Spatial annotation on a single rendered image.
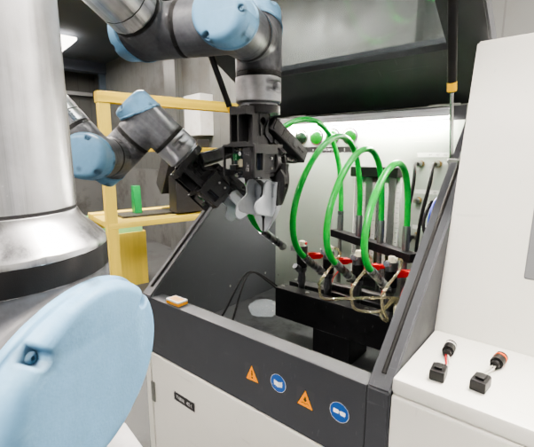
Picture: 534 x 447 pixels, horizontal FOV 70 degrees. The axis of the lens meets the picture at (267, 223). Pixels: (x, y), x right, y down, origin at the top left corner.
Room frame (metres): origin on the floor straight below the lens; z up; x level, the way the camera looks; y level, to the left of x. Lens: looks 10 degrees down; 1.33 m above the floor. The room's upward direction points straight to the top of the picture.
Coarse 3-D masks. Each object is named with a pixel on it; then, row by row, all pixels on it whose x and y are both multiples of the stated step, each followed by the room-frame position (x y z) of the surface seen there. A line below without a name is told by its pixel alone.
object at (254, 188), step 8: (248, 184) 0.66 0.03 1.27; (256, 184) 0.68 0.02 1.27; (248, 192) 0.66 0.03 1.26; (256, 192) 0.68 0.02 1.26; (240, 200) 0.65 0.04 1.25; (248, 200) 0.66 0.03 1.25; (240, 208) 0.65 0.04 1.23; (248, 208) 0.66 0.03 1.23; (256, 216) 0.68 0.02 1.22; (264, 216) 0.67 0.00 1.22
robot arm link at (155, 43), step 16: (96, 0) 0.49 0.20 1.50; (112, 0) 0.49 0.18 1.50; (128, 0) 0.50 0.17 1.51; (144, 0) 0.52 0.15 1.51; (160, 0) 0.56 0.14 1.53; (176, 0) 0.57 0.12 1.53; (112, 16) 0.51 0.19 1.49; (128, 16) 0.52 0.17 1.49; (144, 16) 0.53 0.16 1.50; (160, 16) 0.55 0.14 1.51; (112, 32) 0.58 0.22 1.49; (128, 32) 0.54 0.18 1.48; (144, 32) 0.55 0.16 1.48; (160, 32) 0.56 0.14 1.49; (128, 48) 0.58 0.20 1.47; (144, 48) 0.57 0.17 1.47; (160, 48) 0.57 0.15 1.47; (176, 48) 0.57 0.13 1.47
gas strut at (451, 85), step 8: (448, 0) 0.76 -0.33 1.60; (456, 0) 0.76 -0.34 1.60; (448, 8) 0.77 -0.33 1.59; (456, 8) 0.76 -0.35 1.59; (448, 16) 0.77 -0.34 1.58; (456, 16) 0.77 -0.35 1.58; (448, 24) 0.78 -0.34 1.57; (456, 24) 0.77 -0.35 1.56; (448, 32) 0.78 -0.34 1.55; (456, 32) 0.78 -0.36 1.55; (448, 40) 0.79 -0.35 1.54; (456, 40) 0.78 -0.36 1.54; (448, 48) 0.79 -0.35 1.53; (456, 48) 0.79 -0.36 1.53; (448, 56) 0.80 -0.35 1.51; (456, 56) 0.79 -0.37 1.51; (448, 64) 0.80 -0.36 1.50; (456, 64) 0.80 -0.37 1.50; (448, 72) 0.81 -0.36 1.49; (456, 72) 0.80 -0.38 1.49; (448, 80) 0.81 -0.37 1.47; (456, 80) 0.81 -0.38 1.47; (448, 88) 0.82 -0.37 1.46; (456, 88) 0.81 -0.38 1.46; (448, 160) 0.88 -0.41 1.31; (456, 160) 0.86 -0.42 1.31
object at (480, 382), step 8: (504, 352) 0.59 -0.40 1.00; (496, 360) 0.57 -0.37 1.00; (504, 360) 0.58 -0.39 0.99; (488, 368) 0.57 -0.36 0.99; (496, 368) 0.57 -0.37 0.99; (472, 376) 0.53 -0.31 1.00; (480, 376) 0.52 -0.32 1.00; (488, 376) 0.53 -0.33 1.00; (472, 384) 0.52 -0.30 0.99; (480, 384) 0.51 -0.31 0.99; (488, 384) 0.51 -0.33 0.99; (480, 392) 0.51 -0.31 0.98
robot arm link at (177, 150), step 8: (176, 136) 0.84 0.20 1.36; (184, 136) 0.79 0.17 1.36; (168, 144) 0.84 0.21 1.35; (176, 144) 0.78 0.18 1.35; (184, 144) 0.78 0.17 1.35; (192, 144) 0.80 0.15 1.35; (160, 152) 0.82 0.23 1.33; (168, 152) 0.78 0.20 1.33; (176, 152) 0.78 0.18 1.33; (184, 152) 0.78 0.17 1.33; (168, 160) 0.79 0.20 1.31; (176, 160) 0.78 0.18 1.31; (184, 160) 0.79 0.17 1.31
